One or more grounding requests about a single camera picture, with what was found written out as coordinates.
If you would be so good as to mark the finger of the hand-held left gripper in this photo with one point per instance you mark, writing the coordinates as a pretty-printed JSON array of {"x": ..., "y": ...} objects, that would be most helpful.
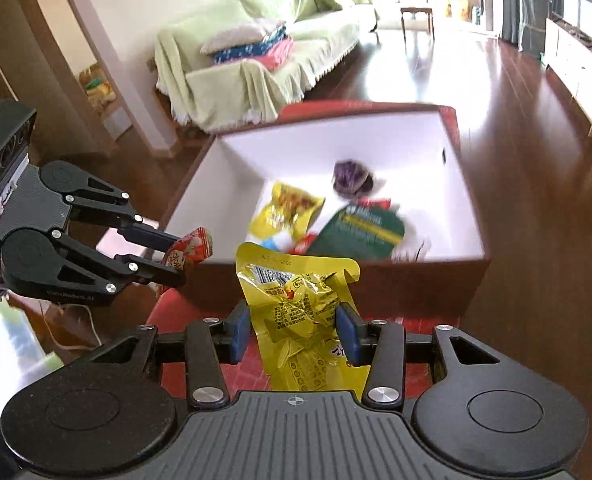
[
  {"x": 151, "y": 237},
  {"x": 161, "y": 275}
]

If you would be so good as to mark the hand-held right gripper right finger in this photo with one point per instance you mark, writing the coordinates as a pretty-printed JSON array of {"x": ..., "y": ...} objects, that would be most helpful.
[{"x": 347, "y": 335}]

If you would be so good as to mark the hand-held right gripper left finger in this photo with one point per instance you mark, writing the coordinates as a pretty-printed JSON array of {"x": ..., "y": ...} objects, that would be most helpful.
[{"x": 238, "y": 335}]

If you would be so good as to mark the red candy packet white label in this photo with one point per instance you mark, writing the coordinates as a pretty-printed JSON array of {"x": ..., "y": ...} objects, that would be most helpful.
[{"x": 191, "y": 250}]

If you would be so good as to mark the brown box with white inside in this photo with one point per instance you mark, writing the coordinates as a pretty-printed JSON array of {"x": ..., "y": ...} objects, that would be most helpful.
[{"x": 401, "y": 285}]

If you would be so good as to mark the small dark red packet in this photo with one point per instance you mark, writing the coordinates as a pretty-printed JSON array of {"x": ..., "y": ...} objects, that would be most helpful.
[{"x": 303, "y": 245}]

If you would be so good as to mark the blue white tube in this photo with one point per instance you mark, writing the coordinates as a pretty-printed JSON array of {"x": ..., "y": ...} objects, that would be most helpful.
[{"x": 276, "y": 240}]

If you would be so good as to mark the green card packet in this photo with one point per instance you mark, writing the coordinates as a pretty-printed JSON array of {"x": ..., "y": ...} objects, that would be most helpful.
[{"x": 361, "y": 232}]

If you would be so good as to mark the clear bag of cotton swabs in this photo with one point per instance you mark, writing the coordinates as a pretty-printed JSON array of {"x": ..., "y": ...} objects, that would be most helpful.
[{"x": 411, "y": 252}]

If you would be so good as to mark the yellow nut snack packet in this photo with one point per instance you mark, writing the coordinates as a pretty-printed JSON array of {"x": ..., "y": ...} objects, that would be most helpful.
[{"x": 286, "y": 207}]

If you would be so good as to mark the purple hair scrunchie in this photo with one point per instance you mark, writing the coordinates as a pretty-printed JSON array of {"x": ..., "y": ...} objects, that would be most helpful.
[{"x": 348, "y": 175}]

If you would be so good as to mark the red printed desktop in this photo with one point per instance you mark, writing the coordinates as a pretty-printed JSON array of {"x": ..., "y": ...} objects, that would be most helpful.
[{"x": 176, "y": 320}]

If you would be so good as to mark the white stool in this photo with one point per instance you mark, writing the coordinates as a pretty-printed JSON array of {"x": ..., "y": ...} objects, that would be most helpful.
[{"x": 107, "y": 242}]

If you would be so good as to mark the wooden shelf unit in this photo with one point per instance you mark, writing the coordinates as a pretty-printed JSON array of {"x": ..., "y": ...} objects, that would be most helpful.
[{"x": 116, "y": 120}]

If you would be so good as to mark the pile of colourful packets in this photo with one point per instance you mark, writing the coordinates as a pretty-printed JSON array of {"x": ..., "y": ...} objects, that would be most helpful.
[{"x": 98, "y": 90}]

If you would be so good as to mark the white green cloth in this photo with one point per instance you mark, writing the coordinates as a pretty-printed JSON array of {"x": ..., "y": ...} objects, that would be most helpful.
[{"x": 11, "y": 350}]

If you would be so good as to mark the sofa with pale green cover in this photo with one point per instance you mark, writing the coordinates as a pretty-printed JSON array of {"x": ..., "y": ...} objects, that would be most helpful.
[{"x": 216, "y": 90}]

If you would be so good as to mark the blue patterned folded cloth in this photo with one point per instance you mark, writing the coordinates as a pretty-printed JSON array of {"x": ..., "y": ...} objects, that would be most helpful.
[{"x": 248, "y": 50}]

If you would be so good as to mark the grey pillow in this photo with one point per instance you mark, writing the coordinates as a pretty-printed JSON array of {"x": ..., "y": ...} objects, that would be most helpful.
[{"x": 241, "y": 35}]

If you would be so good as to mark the pink folded cloth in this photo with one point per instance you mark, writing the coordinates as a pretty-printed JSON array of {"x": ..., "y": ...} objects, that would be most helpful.
[{"x": 278, "y": 55}]

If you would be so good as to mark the wooden chair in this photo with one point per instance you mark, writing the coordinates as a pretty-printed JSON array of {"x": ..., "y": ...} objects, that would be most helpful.
[{"x": 416, "y": 10}]

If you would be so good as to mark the white wooden cabinet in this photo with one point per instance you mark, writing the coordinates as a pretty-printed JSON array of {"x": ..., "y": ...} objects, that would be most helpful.
[{"x": 576, "y": 70}]

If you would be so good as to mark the teal curtain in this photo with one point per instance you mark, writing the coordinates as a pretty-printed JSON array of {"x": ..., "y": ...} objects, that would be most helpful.
[{"x": 526, "y": 0}]

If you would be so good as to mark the wall socket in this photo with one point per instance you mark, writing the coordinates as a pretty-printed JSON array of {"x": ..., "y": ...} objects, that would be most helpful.
[{"x": 150, "y": 66}]

